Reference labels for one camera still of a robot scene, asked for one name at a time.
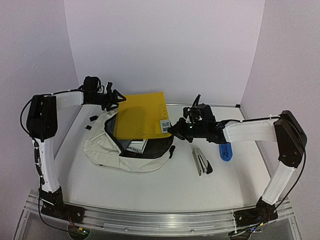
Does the yellow book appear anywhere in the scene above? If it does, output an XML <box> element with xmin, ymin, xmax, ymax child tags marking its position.
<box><xmin>113</xmin><ymin>92</ymin><xmax>171</xmax><ymax>140</ymax></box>

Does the aluminium front rail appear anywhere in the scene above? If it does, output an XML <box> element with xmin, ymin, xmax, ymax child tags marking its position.
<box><xmin>23</xmin><ymin>188</ymin><xmax>297</xmax><ymax>237</ymax></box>

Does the white palm leaf book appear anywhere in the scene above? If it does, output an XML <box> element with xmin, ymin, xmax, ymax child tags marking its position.
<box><xmin>126</xmin><ymin>139</ymin><xmax>148</xmax><ymax>154</ymax></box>

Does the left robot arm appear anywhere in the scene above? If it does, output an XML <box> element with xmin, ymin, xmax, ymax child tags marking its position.
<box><xmin>21</xmin><ymin>76</ymin><xmax>126</xmax><ymax>218</ymax></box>

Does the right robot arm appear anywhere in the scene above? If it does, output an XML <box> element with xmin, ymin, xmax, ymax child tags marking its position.
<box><xmin>168</xmin><ymin>96</ymin><xmax>308</xmax><ymax>205</ymax></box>

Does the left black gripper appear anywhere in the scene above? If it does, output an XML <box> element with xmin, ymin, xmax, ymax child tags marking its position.
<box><xmin>89</xmin><ymin>88</ymin><xmax>127</xmax><ymax>111</ymax></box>

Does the cream canvas backpack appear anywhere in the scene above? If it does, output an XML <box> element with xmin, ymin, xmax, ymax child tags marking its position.
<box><xmin>82</xmin><ymin>110</ymin><xmax>176</xmax><ymax>173</ymax></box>

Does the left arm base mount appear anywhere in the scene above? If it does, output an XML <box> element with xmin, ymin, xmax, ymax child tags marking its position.
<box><xmin>39</xmin><ymin>187</ymin><xmax>85</xmax><ymax>224</ymax></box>

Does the silver black stapler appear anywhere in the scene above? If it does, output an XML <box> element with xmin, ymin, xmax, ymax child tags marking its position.
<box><xmin>192</xmin><ymin>146</ymin><xmax>214</xmax><ymax>176</ymax></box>

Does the blue pencil case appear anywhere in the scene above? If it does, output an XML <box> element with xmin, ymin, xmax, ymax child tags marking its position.
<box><xmin>219</xmin><ymin>143</ymin><xmax>233</xmax><ymax>162</ymax></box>

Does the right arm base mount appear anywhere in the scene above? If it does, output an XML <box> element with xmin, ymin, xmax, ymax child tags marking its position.
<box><xmin>233</xmin><ymin>197</ymin><xmax>278</xmax><ymax>227</ymax></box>

